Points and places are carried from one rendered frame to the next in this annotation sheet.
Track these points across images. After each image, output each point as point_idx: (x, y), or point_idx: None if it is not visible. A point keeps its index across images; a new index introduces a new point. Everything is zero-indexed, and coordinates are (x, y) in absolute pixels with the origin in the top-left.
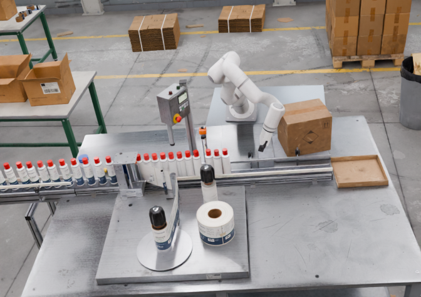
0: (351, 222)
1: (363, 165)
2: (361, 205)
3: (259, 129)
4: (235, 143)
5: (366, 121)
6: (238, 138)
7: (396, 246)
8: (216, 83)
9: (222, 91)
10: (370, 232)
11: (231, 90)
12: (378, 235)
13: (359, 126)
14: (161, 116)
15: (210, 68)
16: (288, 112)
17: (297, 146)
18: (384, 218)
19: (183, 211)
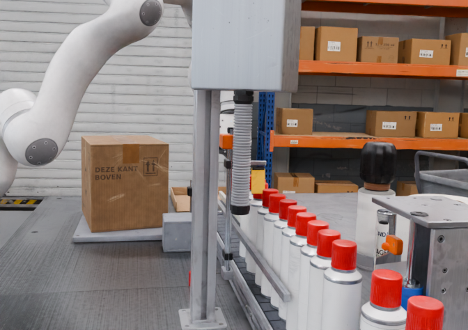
0: (313, 208)
1: (187, 200)
2: None
3: (28, 253)
4: (79, 275)
5: (67, 195)
6: (58, 273)
7: (338, 198)
8: (153, 29)
9: (53, 111)
10: (325, 203)
11: (83, 94)
12: (326, 201)
13: (79, 198)
14: (285, 63)
15: None
16: (125, 142)
17: (191, 179)
18: (295, 198)
19: None
